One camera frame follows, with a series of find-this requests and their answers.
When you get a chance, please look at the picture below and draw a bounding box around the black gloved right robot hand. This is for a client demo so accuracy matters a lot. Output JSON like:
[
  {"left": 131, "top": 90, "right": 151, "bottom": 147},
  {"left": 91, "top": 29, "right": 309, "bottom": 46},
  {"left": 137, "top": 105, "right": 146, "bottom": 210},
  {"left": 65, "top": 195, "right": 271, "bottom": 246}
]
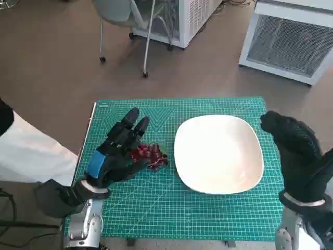
[{"left": 260, "top": 110, "right": 333, "bottom": 203}]

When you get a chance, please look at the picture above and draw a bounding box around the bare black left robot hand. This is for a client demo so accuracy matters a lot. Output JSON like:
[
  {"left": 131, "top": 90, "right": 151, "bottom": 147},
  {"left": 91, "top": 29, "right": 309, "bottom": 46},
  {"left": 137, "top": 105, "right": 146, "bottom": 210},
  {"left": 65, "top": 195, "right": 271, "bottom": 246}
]
[{"left": 85, "top": 108, "right": 151, "bottom": 189}]

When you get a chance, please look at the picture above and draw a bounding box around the red toy grapes green leaf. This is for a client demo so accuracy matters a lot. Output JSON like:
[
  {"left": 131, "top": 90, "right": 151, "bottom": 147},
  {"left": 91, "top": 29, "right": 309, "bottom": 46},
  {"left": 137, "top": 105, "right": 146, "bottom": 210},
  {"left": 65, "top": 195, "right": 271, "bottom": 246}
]
[{"left": 130, "top": 142, "right": 170, "bottom": 171}]

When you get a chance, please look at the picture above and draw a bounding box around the white square plate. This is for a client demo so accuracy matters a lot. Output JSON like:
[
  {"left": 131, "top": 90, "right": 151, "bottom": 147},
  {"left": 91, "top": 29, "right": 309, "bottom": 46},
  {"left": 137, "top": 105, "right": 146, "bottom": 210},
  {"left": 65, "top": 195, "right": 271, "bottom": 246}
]
[{"left": 173, "top": 115, "right": 265, "bottom": 195}]

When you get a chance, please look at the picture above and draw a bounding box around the green cutting mat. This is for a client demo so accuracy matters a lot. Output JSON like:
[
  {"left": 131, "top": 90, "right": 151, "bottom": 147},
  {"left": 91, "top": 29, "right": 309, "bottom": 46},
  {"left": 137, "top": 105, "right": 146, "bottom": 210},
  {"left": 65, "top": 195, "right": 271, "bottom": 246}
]
[{"left": 71, "top": 96, "right": 284, "bottom": 242}]

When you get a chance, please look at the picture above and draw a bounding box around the person in white trousers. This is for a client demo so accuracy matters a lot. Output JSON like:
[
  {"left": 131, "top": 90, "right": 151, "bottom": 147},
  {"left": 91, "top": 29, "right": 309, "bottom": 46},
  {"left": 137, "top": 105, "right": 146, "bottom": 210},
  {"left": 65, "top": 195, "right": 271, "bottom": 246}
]
[{"left": 0, "top": 97, "right": 80, "bottom": 187}]

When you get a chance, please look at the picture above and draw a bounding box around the white mesh unit red light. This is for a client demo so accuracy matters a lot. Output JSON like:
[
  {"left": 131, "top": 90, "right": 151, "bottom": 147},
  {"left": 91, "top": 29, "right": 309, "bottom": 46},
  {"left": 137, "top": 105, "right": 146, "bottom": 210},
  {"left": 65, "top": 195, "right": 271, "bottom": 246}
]
[{"left": 238, "top": 0, "right": 333, "bottom": 88}]

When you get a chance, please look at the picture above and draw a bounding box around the grey chair with white legs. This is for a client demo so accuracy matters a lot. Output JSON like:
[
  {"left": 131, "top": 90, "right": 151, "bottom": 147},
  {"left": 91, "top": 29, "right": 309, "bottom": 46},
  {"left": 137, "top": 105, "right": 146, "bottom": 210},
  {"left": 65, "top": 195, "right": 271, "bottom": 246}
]
[{"left": 92, "top": 0, "right": 175, "bottom": 78}]

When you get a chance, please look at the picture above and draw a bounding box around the white mesh cabinet on casters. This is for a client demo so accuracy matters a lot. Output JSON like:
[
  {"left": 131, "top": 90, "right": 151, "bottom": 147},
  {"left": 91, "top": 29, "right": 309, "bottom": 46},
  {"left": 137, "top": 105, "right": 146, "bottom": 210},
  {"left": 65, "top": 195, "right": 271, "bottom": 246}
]
[{"left": 129, "top": 0, "right": 224, "bottom": 52}]

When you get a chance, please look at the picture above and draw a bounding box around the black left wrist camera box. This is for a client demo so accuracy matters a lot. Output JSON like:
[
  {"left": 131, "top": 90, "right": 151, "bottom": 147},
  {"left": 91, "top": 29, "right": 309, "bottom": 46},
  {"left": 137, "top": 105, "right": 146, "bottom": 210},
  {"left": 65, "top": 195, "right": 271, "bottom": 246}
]
[{"left": 33, "top": 179, "right": 88, "bottom": 218}]

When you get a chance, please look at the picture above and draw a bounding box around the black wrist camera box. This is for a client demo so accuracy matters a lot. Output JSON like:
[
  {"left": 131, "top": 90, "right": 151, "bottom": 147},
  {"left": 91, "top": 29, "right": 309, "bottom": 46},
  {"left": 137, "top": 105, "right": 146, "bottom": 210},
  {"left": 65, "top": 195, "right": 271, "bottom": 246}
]
[
  {"left": 33, "top": 179, "right": 88, "bottom": 218},
  {"left": 303, "top": 216, "right": 333, "bottom": 250}
]

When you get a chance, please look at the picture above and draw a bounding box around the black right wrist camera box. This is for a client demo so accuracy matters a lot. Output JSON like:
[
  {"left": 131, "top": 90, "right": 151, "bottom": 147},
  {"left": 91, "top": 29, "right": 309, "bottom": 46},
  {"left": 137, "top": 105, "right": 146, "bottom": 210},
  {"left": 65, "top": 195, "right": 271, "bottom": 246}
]
[{"left": 303, "top": 216, "right": 333, "bottom": 250}]

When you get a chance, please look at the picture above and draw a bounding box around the black floor cable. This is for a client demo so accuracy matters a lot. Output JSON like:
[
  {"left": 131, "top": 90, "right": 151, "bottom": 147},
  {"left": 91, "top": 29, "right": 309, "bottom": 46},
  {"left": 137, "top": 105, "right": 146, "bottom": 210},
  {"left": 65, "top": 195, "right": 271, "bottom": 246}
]
[{"left": 0, "top": 187, "right": 63, "bottom": 250}]

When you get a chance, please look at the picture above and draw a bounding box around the tangled cable bundle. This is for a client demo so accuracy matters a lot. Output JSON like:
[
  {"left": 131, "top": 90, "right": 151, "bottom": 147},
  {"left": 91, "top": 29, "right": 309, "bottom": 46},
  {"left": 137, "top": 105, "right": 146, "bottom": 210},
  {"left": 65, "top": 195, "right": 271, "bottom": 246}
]
[{"left": 223, "top": 0, "right": 257, "bottom": 11}]

